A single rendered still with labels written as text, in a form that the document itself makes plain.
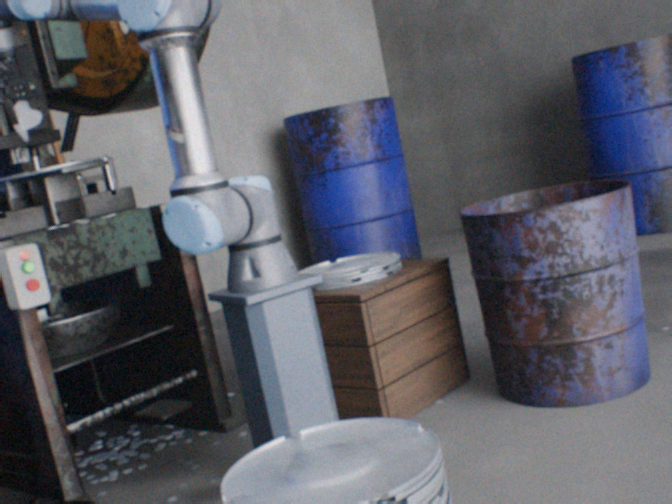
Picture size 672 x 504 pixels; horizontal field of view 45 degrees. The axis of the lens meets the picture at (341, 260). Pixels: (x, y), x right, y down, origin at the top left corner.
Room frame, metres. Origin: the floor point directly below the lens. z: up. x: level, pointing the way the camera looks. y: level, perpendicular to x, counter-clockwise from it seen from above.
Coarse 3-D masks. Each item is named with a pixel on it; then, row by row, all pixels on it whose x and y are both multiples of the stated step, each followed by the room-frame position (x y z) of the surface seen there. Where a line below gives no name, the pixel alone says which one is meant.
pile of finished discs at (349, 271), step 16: (352, 256) 2.32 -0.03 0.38; (368, 256) 2.29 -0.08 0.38; (384, 256) 2.23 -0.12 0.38; (400, 256) 2.16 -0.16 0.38; (304, 272) 2.23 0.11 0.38; (320, 272) 2.18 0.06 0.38; (336, 272) 2.12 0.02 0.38; (352, 272) 2.06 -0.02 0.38; (368, 272) 2.05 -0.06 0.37; (384, 272) 2.06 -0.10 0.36; (320, 288) 2.06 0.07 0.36; (336, 288) 2.04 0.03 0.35
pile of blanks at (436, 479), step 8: (440, 456) 0.98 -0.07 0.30; (440, 464) 0.99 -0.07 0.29; (432, 472) 0.94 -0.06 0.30; (440, 472) 0.96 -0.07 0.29; (424, 480) 0.93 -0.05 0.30; (432, 480) 0.94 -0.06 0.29; (440, 480) 0.97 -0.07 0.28; (408, 488) 0.90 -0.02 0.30; (416, 488) 0.91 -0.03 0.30; (424, 488) 0.92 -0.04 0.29; (432, 488) 0.94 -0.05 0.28; (440, 488) 0.97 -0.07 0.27; (448, 488) 1.01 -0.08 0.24; (400, 496) 0.90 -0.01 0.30; (408, 496) 0.92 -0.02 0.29; (416, 496) 0.91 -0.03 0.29; (424, 496) 0.92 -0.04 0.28; (432, 496) 0.94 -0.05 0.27; (440, 496) 0.96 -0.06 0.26; (448, 496) 1.00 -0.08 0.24
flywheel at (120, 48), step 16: (96, 32) 2.49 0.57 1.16; (112, 32) 2.44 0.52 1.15; (128, 32) 2.40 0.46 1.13; (96, 48) 2.50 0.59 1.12; (112, 48) 2.46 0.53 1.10; (128, 48) 2.41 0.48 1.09; (96, 64) 2.52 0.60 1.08; (112, 64) 2.47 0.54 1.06; (128, 64) 2.36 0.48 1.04; (144, 64) 2.32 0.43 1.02; (80, 80) 2.52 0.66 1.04; (96, 80) 2.47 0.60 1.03; (112, 80) 2.42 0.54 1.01; (128, 80) 2.37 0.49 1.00; (96, 96) 2.48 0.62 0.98; (112, 96) 2.46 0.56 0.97
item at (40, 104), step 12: (24, 24) 2.18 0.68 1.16; (24, 36) 2.17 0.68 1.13; (36, 60) 2.19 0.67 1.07; (0, 108) 2.09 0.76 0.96; (36, 108) 2.13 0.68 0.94; (48, 108) 2.19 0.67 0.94; (0, 120) 2.08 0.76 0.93; (48, 120) 2.15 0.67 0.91; (0, 132) 2.08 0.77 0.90; (12, 132) 2.10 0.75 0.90
